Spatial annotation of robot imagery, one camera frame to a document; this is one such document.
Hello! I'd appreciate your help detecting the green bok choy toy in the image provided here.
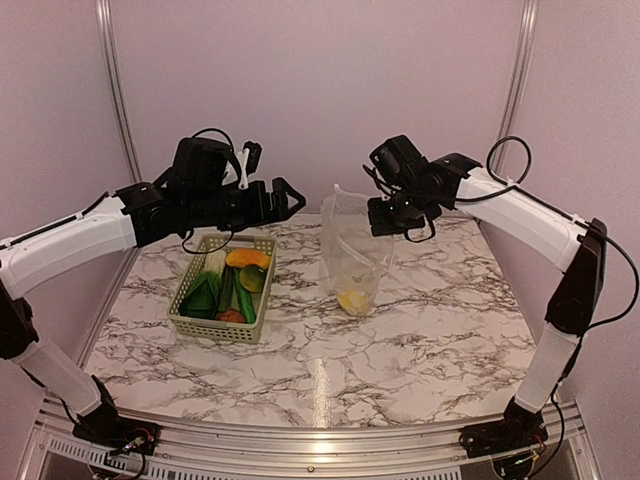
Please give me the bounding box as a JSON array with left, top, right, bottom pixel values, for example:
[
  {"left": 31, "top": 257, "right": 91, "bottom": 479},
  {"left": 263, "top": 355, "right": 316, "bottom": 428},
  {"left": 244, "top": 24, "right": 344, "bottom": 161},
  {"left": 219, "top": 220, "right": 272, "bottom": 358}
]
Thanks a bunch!
[{"left": 179, "top": 250, "right": 226, "bottom": 320}]

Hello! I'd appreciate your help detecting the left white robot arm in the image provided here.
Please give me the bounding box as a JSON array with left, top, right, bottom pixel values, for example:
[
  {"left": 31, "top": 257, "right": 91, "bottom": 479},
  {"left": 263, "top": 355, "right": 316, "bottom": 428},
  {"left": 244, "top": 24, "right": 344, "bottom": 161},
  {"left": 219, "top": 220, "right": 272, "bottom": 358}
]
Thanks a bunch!
[{"left": 1, "top": 177, "right": 306, "bottom": 445}]

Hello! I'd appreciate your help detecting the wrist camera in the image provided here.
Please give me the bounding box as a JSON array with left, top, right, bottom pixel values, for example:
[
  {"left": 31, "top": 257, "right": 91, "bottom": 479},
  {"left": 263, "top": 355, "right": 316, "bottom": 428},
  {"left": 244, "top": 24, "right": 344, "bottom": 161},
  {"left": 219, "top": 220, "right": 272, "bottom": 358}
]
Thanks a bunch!
[
  {"left": 369, "top": 134, "right": 428, "bottom": 189},
  {"left": 167, "top": 137, "right": 262, "bottom": 193}
]

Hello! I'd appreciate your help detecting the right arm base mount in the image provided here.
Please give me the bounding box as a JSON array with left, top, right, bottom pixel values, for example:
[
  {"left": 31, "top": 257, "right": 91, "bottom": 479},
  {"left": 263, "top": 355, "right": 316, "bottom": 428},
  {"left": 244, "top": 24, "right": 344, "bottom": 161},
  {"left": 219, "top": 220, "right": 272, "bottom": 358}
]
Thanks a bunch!
[{"left": 459, "top": 398, "right": 549, "bottom": 458}]

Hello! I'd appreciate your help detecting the clear zip top bag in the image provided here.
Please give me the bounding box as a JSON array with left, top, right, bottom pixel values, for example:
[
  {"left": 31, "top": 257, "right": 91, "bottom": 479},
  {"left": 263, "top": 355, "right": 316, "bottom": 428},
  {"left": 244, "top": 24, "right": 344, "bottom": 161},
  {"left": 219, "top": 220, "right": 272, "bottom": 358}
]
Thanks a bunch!
[{"left": 320, "top": 184, "right": 394, "bottom": 307}]

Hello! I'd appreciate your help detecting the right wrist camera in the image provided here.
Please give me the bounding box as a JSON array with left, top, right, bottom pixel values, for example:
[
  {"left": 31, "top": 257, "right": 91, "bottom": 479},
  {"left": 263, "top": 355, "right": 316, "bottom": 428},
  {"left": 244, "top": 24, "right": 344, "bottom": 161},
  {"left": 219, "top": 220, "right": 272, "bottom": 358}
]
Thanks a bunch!
[{"left": 369, "top": 134, "right": 428, "bottom": 189}]

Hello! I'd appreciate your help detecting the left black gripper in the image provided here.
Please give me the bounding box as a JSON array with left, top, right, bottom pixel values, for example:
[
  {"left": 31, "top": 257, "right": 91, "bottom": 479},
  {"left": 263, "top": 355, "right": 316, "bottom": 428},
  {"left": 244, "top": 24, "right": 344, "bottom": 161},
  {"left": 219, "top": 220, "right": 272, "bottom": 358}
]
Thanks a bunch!
[{"left": 186, "top": 176, "right": 306, "bottom": 232}]

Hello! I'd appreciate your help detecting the right aluminium frame post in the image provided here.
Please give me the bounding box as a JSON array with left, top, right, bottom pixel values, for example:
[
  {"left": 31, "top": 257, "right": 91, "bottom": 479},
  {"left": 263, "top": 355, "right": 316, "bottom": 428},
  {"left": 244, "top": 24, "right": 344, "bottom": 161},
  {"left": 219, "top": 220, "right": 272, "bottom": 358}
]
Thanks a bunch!
[{"left": 492, "top": 0, "right": 540, "bottom": 146}]

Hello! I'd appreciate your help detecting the brown orange round toy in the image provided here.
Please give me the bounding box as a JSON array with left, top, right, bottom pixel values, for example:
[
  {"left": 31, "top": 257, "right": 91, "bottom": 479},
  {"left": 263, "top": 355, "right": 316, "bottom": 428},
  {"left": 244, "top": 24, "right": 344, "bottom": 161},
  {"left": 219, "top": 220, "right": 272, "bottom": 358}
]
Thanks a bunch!
[{"left": 215, "top": 308, "right": 246, "bottom": 324}]

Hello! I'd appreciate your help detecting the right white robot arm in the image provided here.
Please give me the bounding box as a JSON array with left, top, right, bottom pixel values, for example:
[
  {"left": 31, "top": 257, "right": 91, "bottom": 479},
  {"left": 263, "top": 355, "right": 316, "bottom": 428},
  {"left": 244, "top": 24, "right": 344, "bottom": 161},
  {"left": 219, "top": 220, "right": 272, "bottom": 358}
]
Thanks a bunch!
[{"left": 366, "top": 145, "right": 608, "bottom": 448}]

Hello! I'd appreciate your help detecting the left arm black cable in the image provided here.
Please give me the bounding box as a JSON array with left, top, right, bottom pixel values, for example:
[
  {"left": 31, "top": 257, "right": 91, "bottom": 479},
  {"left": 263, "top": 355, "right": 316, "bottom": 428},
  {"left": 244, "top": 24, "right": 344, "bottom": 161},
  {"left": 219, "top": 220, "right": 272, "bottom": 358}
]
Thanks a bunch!
[{"left": 180, "top": 128, "right": 241, "bottom": 255}]

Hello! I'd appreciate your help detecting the green lime toy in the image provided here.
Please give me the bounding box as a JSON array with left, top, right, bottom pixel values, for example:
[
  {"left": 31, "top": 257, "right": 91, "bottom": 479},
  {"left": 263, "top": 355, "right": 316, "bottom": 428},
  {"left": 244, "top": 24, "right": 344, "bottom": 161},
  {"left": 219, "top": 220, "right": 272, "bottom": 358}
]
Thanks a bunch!
[{"left": 239, "top": 264, "right": 267, "bottom": 293}]

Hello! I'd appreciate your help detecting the bright green pepper toy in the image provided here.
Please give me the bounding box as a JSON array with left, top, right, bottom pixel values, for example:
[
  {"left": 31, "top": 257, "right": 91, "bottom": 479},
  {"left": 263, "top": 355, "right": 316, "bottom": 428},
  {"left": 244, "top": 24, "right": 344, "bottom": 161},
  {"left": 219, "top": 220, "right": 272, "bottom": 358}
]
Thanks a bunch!
[{"left": 235, "top": 285, "right": 257, "bottom": 324}]

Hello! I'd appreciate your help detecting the green perforated plastic basket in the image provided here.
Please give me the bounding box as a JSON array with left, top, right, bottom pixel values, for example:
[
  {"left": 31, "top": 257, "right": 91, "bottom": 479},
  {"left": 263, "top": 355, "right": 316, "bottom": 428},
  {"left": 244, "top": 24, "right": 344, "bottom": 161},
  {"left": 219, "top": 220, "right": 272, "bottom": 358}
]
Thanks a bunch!
[{"left": 167, "top": 234, "right": 276, "bottom": 344}]

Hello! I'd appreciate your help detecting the front aluminium rail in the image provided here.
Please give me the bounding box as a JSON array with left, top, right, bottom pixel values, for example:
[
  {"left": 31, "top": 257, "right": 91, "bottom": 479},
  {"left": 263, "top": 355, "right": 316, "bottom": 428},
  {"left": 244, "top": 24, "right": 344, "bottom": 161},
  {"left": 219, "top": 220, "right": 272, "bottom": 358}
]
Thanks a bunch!
[{"left": 13, "top": 398, "right": 604, "bottom": 479}]

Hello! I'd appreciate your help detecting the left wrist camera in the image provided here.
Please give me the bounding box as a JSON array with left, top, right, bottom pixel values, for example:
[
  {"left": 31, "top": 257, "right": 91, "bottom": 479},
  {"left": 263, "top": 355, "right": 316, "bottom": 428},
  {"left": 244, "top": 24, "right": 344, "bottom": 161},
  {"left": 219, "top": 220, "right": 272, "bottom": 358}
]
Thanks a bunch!
[{"left": 167, "top": 137, "right": 262, "bottom": 193}]

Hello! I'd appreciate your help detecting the yellow lemon toy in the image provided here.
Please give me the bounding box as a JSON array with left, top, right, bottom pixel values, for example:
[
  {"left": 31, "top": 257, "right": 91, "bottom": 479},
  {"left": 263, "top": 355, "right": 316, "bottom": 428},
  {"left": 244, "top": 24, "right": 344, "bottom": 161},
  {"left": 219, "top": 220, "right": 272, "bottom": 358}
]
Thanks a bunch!
[{"left": 336, "top": 290, "right": 373, "bottom": 316}]

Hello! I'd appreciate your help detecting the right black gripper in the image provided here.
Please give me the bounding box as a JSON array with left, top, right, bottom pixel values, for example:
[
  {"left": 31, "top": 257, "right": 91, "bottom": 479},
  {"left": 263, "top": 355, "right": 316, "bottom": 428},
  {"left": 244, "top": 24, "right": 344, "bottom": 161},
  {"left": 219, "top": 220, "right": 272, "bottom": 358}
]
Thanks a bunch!
[{"left": 368, "top": 184, "right": 437, "bottom": 236}]

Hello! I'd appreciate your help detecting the aluminium frame post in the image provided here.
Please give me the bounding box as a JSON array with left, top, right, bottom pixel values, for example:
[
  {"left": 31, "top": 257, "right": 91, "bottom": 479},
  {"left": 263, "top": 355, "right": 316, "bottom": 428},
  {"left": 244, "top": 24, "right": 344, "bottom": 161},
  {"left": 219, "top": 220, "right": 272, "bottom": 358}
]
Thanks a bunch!
[
  {"left": 95, "top": 0, "right": 142, "bottom": 183},
  {"left": 492, "top": 0, "right": 540, "bottom": 146}
]

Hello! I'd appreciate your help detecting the orange yellow mango toy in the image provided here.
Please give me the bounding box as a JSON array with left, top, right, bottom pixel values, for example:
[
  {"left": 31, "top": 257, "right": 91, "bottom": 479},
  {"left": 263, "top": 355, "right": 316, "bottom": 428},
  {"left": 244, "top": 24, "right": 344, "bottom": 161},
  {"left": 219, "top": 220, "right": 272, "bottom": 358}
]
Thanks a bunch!
[{"left": 225, "top": 248, "right": 271, "bottom": 269}]

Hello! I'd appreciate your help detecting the dark green cucumber toy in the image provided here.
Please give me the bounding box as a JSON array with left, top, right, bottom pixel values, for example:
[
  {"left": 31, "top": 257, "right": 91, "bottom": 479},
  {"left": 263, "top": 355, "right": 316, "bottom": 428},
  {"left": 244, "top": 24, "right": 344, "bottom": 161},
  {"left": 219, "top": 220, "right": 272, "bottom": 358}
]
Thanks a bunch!
[{"left": 217, "top": 266, "right": 235, "bottom": 312}]

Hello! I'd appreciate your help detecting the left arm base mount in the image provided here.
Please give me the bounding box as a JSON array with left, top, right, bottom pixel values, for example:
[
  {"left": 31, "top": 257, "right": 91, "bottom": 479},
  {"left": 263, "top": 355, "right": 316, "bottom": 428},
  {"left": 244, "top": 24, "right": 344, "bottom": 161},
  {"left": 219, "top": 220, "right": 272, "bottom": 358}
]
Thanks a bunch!
[{"left": 73, "top": 377, "right": 161, "bottom": 455}]

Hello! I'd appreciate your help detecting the left aluminium frame post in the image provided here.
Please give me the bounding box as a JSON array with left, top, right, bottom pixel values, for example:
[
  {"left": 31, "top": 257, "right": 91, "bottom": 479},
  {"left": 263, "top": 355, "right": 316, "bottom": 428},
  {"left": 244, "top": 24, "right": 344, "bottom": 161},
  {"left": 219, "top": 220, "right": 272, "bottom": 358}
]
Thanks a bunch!
[{"left": 95, "top": 0, "right": 142, "bottom": 183}]

